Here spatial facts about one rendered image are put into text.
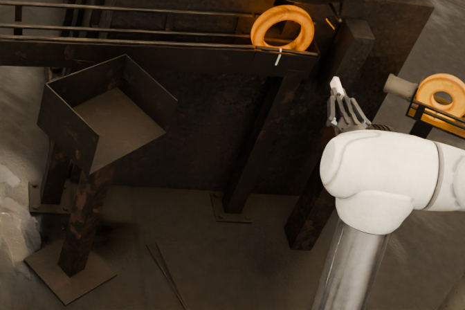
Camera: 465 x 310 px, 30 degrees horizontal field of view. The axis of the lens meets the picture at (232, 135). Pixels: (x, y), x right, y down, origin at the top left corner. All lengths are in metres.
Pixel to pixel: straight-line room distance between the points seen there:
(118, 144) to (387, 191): 0.85
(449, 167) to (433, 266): 1.61
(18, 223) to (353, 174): 1.44
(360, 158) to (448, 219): 1.87
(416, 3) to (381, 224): 1.20
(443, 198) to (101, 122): 0.98
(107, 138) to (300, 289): 0.96
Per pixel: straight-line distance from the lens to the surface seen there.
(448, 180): 1.59
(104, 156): 2.15
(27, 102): 3.14
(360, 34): 2.54
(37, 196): 2.82
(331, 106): 2.31
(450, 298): 2.71
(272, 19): 2.43
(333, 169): 1.55
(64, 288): 2.60
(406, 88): 2.63
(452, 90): 2.60
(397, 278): 3.06
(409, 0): 2.67
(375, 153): 1.54
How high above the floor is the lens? 2.08
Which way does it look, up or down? 40 degrees down
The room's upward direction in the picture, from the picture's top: 22 degrees clockwise
